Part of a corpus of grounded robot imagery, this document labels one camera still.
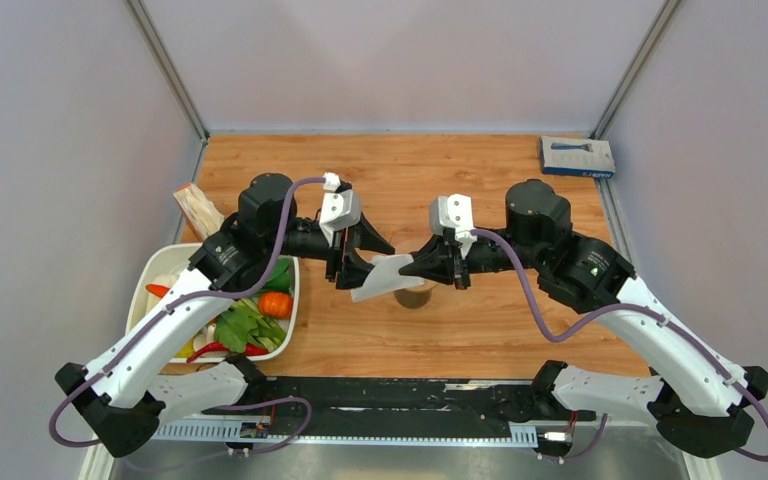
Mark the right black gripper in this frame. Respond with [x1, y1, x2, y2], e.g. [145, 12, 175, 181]
[398, 229, 545, 291]

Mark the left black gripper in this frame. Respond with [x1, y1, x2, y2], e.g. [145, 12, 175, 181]
[265, 206, 395, 291]

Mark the white paper coffee filter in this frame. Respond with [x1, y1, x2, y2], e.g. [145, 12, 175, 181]
[351, 254, 425, 303]

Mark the smoked glass carafe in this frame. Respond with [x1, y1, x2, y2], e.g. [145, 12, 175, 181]
[393, 289, 432, 309]

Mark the white vegetable tray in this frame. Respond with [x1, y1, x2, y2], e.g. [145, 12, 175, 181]
[125, 243, 300, 361]

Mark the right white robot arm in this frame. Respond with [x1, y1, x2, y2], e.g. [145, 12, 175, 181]
[401, 179, 768, 462]

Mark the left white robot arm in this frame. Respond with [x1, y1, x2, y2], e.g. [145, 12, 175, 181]
[55, 173, 393, 458]

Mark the coffee filter pack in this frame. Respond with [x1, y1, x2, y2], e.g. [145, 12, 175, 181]
[173, 183, 225, 240]

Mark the green bok choy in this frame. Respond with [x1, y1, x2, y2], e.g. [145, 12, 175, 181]
[254, 257, 294, 297]

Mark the small orange pumpkin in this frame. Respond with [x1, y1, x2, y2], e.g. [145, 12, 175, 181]
[257, 291, 294, 320]

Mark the green leafy vegetable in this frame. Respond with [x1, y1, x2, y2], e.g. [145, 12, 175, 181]
[214, 299, 287, 356]

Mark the red chili pepper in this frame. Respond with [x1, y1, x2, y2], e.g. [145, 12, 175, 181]
[186, 341, 269, 363]

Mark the blue white box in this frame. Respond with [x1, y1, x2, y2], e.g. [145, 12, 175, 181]
[539, 136, 616, 179]

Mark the white mushroom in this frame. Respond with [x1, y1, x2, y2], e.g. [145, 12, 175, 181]
[192, 323, 216, 352]

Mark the yellow napa cabbage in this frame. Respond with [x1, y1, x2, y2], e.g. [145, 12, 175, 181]
[174, 335, 200, 361]

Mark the orange carrot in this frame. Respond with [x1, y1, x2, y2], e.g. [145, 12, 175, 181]
[145, 283, 170, 299]

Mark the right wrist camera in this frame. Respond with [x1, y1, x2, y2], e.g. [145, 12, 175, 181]
[429, 194, 477, 259]

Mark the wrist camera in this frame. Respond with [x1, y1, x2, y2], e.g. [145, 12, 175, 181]
[318, 172, 362, 233]
[429, 194, 477, 259]

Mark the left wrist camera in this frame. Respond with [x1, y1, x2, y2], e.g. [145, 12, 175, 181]
[318, 172, 362, 233]

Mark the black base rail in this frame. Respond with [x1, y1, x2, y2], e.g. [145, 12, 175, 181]
[199, 376, 597, 440]

